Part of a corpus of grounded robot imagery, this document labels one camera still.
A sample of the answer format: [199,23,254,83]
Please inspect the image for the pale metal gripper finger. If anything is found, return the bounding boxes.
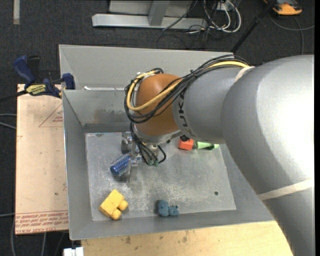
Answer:
[124,154,142,183]
[121,131,134,155]

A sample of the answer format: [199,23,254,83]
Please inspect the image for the blue studded cylinder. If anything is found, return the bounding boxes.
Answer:
[109,153,132,177]

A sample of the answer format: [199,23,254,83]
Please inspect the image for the orange block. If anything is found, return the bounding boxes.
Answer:
[177,138,196,152]

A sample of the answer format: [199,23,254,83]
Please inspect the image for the yellow toy building block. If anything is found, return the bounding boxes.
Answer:
[98,189,129,221]

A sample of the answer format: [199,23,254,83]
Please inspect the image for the blue-grey toy block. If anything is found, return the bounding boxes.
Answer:
[156,199,180,218]

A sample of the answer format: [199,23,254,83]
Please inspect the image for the grey metal bin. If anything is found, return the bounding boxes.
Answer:
[58,44,275,241]

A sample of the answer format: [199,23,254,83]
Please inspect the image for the light green tapered object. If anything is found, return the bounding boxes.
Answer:
[194,141,221,151]

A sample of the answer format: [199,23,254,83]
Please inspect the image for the brown cardboard board, red print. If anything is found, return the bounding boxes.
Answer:
[14,83,70,236]

